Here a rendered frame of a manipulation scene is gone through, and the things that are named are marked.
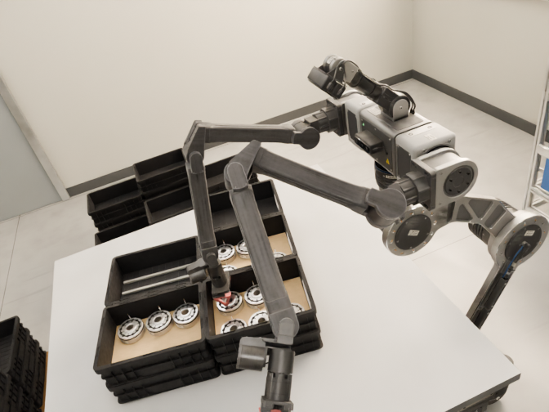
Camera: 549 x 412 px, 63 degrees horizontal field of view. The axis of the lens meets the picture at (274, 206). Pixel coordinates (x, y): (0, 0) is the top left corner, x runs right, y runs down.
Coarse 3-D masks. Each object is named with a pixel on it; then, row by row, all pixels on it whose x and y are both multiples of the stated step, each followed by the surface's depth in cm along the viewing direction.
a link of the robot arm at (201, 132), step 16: (192, 128) 142; (208, 128) 139; (224, 128) 141; (240, 128) 143; (256, 128) 145; (272, 128) 147; (288, 128) 148; (304, 128) 148; (192, 144) 138; (304, 144) 150
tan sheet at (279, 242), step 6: (282, 234) 207; (270, 240) 205; (276, 240) 204; (282, 240) 204; (234, 246) 207; (276, 246) 201; (282, 246) 200; (288, 246) 200; (282, 252) 197; (288, 252) 197; (240, 258) 199; (228, 264) 198; (234, 264) 197; (240, 264) 196; (246, 264) 196
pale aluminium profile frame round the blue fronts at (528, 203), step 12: (540, 108) 252; (540, 120) 256; (540, 132) 258; (540, 144) 261; (540, 156) 268; (540, 168) 273; (528, 180) 281; (540, 180) 284; (528, 192) 285; (540, 192) 275; (528, 204) 289; (540, 204) 294
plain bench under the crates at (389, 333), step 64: (320, 256) 210; (384, 256) 202; (64, 320) 208; (320, 320) 180; (384, 320) 174; (448, 320) 169; (64, 384) 179; (192, 384) 168; (256, 384) 163; (320, 384) 158; (384, 384) 154; (448, 384) 150
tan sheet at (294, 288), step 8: (288, 280) 183; (296, 280) 182; (288, 288) 180; (296, 288) 179; (296, 296) 176; (304, 296) 175; (304, 304) 172; (216, 312) 177; (240, 312) 174; (248, 312) 174; (216, 320) 173; (224, 320) 173; (248, 320) 170; (216, 328) 170
